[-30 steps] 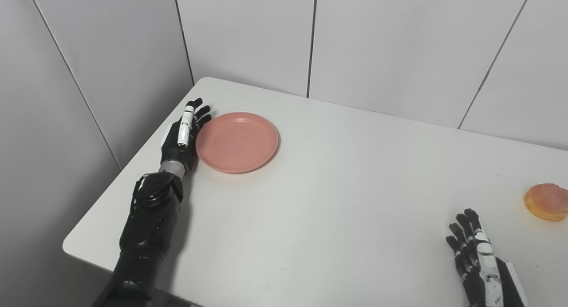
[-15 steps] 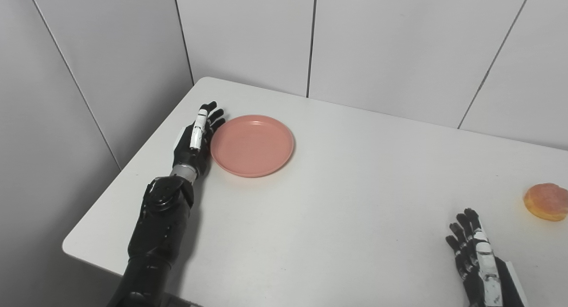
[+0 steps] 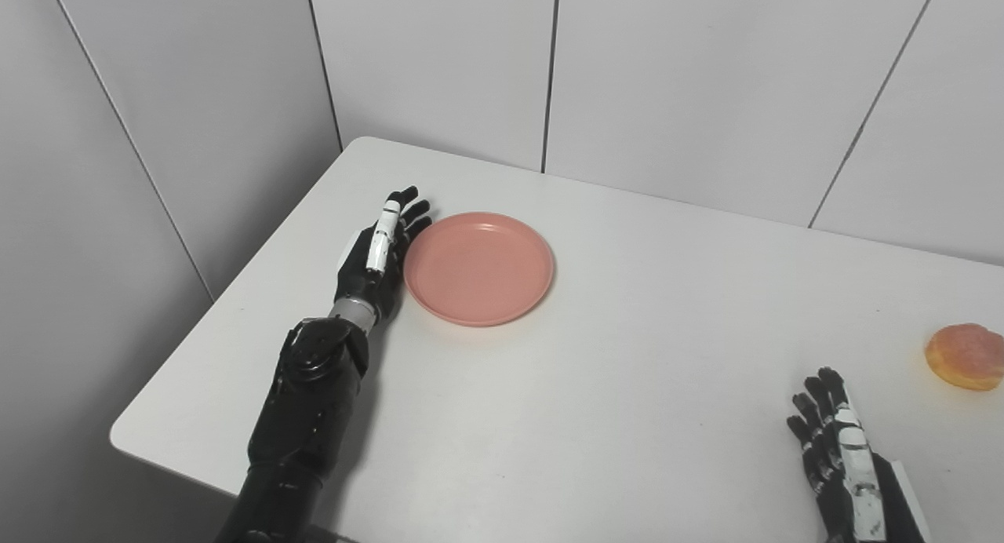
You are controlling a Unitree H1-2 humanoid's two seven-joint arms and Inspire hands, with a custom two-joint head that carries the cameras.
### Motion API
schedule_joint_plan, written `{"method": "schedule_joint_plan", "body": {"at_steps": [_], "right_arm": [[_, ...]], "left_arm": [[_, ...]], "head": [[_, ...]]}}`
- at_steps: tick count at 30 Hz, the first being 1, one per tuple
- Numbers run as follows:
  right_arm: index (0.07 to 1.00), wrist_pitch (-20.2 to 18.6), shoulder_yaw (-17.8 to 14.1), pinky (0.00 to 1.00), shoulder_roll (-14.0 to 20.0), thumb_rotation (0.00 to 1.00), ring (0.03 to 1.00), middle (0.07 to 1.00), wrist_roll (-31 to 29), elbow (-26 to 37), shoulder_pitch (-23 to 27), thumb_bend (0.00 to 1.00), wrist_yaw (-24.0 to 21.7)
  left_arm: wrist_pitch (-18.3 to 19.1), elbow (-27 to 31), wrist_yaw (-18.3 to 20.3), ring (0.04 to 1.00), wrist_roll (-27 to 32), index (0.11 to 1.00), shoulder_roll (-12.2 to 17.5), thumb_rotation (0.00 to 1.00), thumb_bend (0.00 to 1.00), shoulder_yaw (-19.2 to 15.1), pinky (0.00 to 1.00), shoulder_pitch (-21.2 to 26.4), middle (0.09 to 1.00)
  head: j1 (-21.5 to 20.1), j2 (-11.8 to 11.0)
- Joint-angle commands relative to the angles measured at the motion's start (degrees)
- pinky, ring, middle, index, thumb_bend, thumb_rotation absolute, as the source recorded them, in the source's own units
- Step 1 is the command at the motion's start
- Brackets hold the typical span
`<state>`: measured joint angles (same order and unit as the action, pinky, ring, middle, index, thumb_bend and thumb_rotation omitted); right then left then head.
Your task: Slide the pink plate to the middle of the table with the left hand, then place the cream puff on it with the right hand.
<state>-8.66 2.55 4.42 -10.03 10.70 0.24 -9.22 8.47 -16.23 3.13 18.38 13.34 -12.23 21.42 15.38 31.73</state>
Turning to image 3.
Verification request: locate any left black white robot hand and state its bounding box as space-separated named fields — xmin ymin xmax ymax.
xmin=333 ymin=185 xmax=434 ymax=325

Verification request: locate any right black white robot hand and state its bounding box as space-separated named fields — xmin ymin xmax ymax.
xmin=786 ymin=366 xmax=935 ymax=543

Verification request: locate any orange cream puff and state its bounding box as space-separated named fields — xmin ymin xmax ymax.
xmin=923 ymin=323 xmax=1004 ymax=392

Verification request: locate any pink round plate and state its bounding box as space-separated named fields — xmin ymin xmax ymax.
xmin=402 ymin=211 xmax=556 ymax=328

